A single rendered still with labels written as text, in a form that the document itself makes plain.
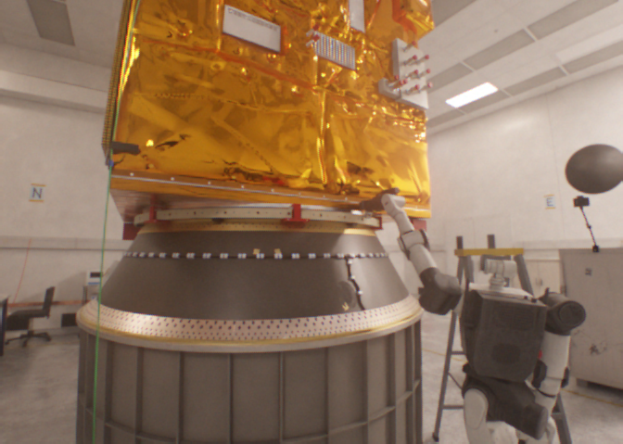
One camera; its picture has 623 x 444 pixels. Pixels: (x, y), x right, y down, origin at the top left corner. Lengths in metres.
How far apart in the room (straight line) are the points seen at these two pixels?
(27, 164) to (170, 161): 5.89
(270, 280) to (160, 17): 1.27
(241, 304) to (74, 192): 5.89
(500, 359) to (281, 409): 0.81
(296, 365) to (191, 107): 1.16
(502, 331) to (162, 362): 1.25
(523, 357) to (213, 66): 1.70
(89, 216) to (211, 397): 5.80
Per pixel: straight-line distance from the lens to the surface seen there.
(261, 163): 1.44
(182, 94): 1.45
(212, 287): 1.34
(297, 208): 1.42
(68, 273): 6.85
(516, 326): 1.20
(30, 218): 6.98
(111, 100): 1.54
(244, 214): 1.42
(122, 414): 1.62
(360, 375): 1.44
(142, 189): 1.35
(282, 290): 1.30
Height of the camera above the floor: 1.51
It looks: 8 degrees up
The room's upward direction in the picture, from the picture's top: straight up
